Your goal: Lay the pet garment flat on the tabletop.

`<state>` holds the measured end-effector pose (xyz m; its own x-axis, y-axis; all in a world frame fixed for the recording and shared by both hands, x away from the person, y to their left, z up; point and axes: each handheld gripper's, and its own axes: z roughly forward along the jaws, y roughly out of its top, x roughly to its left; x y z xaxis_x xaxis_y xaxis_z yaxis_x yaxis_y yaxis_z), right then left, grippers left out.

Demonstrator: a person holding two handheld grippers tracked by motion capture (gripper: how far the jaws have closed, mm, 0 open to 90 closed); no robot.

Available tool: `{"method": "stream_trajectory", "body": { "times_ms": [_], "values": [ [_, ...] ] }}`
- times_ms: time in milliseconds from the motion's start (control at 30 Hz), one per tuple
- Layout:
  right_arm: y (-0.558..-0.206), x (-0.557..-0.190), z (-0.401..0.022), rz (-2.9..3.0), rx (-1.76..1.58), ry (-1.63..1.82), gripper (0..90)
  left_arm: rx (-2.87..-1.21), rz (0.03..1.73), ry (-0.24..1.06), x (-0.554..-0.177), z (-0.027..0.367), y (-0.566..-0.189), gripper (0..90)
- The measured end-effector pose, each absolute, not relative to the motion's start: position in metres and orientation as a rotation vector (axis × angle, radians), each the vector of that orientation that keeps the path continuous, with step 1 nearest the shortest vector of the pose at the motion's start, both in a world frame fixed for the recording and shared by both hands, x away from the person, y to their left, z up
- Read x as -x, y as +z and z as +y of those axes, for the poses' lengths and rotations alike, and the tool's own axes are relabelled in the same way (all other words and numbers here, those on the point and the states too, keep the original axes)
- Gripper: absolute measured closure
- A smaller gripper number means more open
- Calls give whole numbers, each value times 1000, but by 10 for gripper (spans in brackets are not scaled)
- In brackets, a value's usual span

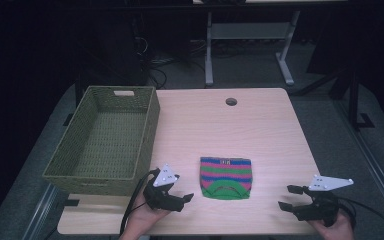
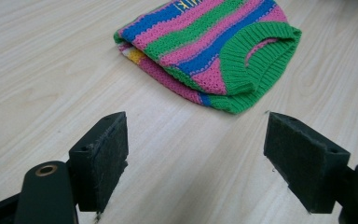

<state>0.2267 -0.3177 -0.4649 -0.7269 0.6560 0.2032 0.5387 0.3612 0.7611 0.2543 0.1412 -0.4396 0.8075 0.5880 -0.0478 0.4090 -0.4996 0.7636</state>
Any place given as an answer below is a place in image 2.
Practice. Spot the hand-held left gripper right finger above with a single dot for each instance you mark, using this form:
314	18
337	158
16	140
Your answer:
301	158

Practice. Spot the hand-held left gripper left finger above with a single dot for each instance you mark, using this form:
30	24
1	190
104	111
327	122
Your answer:
101	161

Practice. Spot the striped knitted sweater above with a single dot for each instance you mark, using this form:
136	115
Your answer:
208	53

